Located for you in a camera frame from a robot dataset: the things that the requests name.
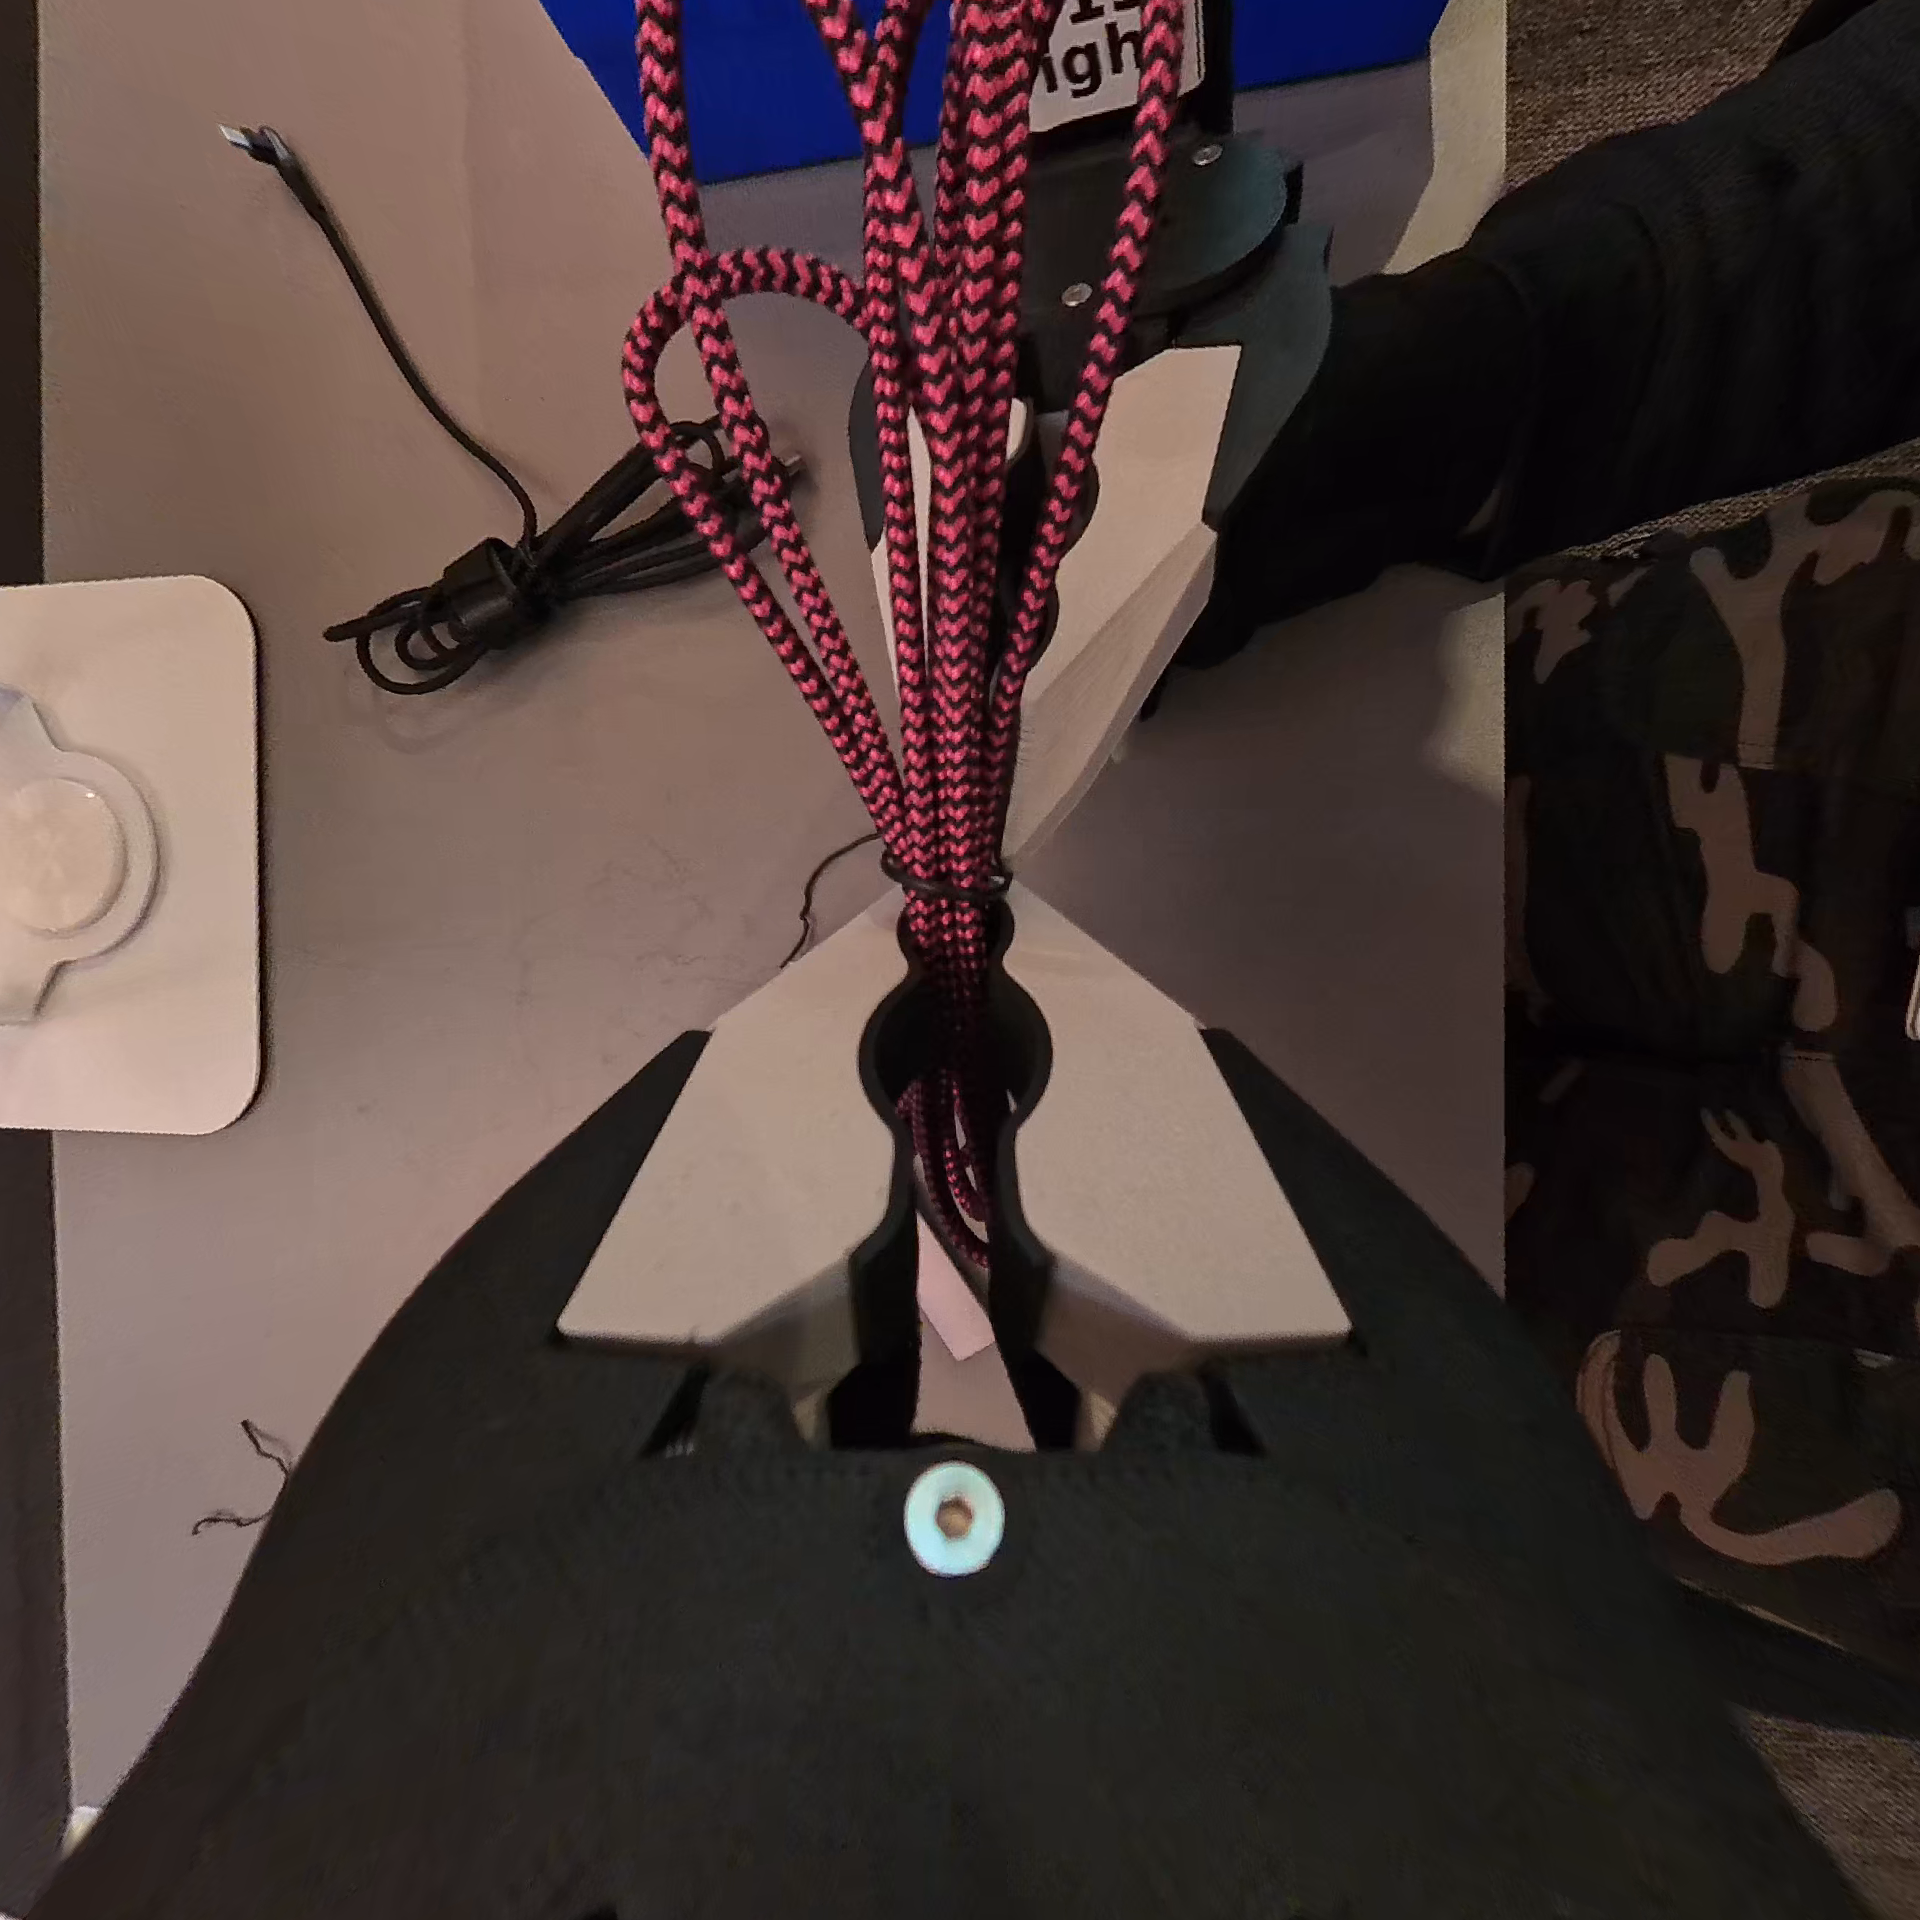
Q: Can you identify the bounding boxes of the pink braided usb-c cable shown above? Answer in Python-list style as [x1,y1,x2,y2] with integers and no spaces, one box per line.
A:
[618,0,1191,1277]

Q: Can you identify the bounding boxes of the black usb-c cable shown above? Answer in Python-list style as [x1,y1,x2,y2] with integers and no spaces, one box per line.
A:
[217,118,810,701]

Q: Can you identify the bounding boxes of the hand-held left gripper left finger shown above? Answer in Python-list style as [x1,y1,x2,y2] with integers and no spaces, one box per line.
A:
[556,892,917,1445]

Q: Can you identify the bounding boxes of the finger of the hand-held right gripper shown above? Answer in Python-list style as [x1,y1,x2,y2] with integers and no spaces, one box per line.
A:
[1012,345,1247,845]
[861,398,1038,706]

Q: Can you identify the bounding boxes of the black thread scrap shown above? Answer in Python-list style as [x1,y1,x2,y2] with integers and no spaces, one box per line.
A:
[778,836,889,973]
[189,1416,290,1536]

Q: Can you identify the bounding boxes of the camouflage trousers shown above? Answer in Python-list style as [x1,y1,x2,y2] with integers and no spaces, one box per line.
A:
[1503,440,1920,1652]

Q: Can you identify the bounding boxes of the blue plastic bin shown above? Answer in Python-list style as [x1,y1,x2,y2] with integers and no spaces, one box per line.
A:
[546,0,1454,190]

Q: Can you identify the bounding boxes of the person's right forearm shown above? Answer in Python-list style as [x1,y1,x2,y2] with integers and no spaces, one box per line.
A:
[1476,0,1920,577]

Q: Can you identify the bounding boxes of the person's right hand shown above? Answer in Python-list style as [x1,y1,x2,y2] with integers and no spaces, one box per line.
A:
[1182,245,1508,671]

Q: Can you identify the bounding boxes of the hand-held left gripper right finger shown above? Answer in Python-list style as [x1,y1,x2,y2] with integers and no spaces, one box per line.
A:
[989,881,1356,1448]

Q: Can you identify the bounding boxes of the white adjustable stand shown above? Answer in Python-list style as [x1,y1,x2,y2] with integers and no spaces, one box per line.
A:
[0,573,264,1135]

